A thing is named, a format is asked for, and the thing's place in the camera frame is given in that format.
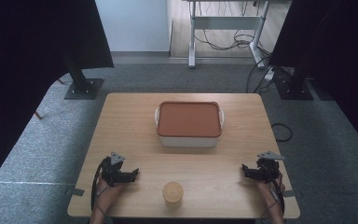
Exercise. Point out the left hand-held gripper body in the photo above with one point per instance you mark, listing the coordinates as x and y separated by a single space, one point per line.
115 172

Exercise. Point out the person's left hand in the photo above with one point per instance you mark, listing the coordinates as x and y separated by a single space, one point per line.
110 191

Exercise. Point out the brown wooden leg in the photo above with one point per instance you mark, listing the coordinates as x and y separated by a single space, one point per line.
38 115

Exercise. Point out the brown box lid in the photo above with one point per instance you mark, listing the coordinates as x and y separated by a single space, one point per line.
189 118

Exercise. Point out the grey tape strip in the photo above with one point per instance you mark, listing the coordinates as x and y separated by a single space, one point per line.
289 193
76 191

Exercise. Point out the white power strip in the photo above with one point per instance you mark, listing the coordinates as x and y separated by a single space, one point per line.
269 74

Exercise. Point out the person's right hand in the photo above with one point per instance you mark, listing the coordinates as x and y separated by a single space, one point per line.
270 190

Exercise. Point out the white desk frame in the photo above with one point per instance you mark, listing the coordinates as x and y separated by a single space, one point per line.
227 22

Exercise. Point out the white storage box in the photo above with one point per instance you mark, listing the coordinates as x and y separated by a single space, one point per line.
186 142

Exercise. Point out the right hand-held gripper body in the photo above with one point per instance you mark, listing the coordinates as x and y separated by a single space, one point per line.
267 169

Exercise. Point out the black metal stand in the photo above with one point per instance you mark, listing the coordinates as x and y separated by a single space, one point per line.
84 88
295 88

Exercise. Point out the black curtain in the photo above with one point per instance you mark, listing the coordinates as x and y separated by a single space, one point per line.
338 46
24 62

